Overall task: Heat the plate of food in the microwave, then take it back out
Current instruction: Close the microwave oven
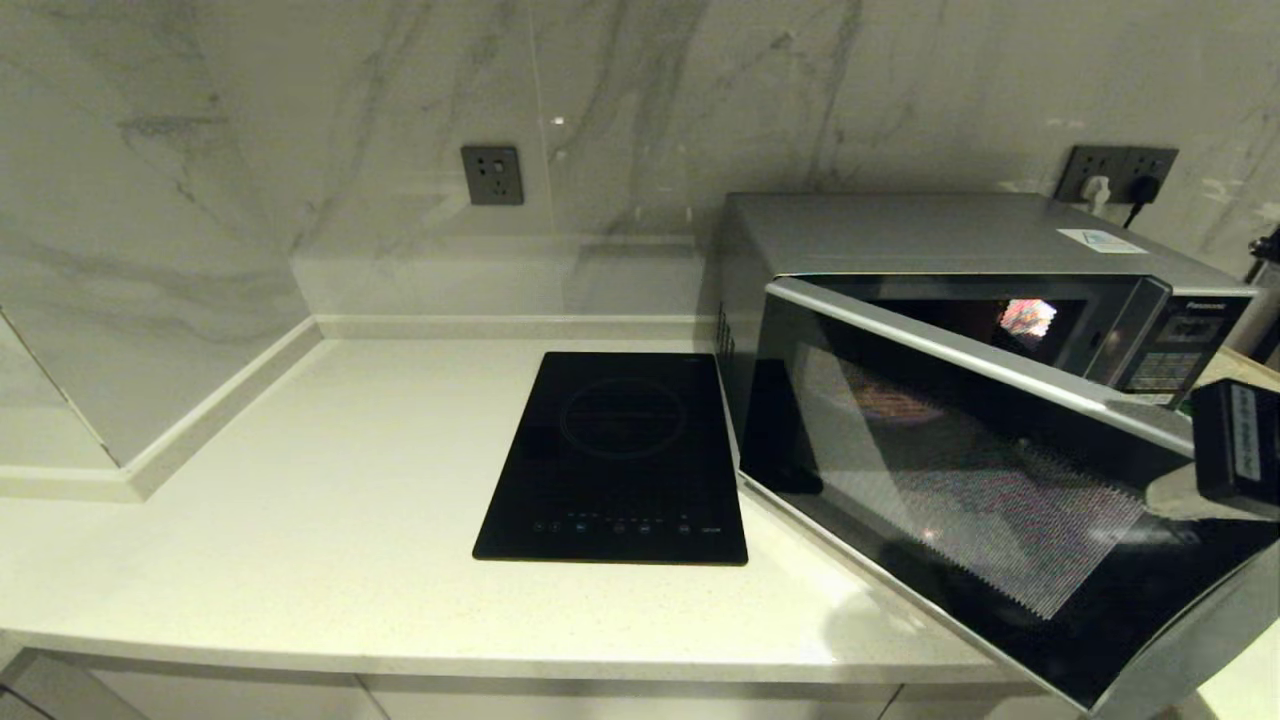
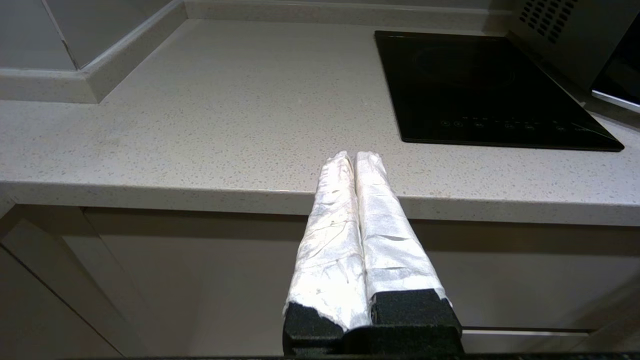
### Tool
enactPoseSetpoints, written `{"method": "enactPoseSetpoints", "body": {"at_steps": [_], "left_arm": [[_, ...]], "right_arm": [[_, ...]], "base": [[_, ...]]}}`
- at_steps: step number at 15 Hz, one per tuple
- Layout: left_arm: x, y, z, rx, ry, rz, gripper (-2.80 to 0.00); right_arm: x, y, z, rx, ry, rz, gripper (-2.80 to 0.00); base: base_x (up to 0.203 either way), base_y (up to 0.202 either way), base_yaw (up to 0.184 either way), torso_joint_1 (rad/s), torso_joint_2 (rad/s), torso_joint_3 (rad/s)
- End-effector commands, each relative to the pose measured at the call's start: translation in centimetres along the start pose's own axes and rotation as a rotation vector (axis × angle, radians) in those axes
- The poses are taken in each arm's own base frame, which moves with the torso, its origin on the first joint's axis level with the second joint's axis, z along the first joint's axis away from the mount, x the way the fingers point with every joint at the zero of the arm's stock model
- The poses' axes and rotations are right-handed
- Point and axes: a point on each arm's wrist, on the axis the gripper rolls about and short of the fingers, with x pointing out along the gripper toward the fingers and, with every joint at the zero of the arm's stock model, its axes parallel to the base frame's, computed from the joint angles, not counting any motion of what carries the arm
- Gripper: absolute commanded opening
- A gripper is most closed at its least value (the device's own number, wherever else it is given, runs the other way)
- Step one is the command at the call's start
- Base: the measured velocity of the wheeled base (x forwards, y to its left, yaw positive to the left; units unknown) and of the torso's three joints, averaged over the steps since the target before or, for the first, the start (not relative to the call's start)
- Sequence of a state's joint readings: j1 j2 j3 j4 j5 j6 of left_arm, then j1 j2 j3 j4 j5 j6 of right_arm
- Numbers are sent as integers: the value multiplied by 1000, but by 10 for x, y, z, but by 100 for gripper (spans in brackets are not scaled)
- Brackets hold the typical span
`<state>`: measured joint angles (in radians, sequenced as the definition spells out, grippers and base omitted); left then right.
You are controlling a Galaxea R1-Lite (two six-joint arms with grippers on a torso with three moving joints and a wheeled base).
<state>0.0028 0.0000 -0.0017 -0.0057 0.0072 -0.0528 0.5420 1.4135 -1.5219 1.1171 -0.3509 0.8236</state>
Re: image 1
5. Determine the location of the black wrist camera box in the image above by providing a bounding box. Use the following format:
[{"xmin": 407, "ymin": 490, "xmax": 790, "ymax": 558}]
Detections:
[{"xmin": 1189, "ymin": 379, "xmax": 1280, "ymax": 520}]

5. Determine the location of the black glass induction cooktop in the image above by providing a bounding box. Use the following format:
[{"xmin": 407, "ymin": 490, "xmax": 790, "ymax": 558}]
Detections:
[{"xmin": 472, "ymin": 350, "xmax": 749, "ymax": 567}]

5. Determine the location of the grey double wall socket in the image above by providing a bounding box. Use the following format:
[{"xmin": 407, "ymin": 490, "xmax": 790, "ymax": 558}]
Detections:
[{"xmin": 1056, "ymin": 145, "xmax": 1180, "ymax": 204}]

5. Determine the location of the microwave door with dark glass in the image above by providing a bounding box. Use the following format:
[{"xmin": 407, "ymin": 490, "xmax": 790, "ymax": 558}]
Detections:
[{"xmin": 738, "ymin": 277, "xmax": 1280, "ymax": 713}]

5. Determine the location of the grey single wall socket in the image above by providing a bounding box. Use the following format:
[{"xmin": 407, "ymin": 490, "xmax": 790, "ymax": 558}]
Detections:
[{"xmin": 461, "ymin": 146, "xmax": 525, "ymax": 207}]

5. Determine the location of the black power plug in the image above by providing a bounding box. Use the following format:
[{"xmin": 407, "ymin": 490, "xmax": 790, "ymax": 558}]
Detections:
[{"xmin": 1124, "ymin": 176, "xmax": 1161, "ymax": 229}]

